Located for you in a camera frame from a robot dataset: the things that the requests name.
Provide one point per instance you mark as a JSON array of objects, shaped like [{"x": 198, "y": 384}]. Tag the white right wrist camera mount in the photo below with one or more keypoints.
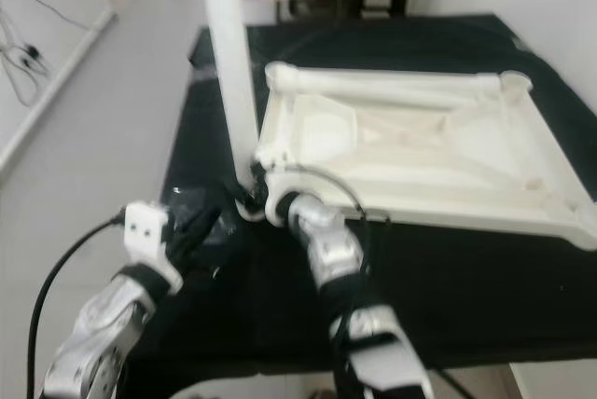
[{"x": 282, "y": 199}]

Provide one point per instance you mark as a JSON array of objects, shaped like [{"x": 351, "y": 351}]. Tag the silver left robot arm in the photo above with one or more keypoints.
[{"x": 98, "y": 324}]

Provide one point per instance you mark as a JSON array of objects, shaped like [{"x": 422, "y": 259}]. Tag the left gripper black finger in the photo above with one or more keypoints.
[
  {"x": 213, "y": 226},
  {"x": 196, "y": 219}
]

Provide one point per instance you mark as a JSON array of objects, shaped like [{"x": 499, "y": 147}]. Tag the white plastic table leg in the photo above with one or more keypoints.
[
  {"x": 382, "y": 79},
  {"x": 392, "y": 102},
  {"x": 231, "y": 63}
]

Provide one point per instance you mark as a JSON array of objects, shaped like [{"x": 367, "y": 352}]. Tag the black table cloth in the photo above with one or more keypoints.
[{"x": 242, "y": 324}]

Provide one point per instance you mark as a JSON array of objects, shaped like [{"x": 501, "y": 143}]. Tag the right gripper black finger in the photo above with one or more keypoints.
[{"x": 246, "y": 196}]

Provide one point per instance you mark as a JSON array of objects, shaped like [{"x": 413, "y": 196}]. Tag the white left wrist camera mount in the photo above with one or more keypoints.
[{"x": 149, "y": 229}]

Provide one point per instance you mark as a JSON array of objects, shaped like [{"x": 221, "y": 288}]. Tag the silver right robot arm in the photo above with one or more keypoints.
[{"x": 331, "y": 250}]

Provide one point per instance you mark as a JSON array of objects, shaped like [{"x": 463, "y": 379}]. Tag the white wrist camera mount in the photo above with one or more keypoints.
[
  {"x": 282, "y": 199},
  {"x": 149, "y": 229}
]

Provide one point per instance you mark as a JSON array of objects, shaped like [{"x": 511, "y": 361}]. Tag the cream plastic table top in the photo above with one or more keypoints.
[{"x": 429, "y": 175}]

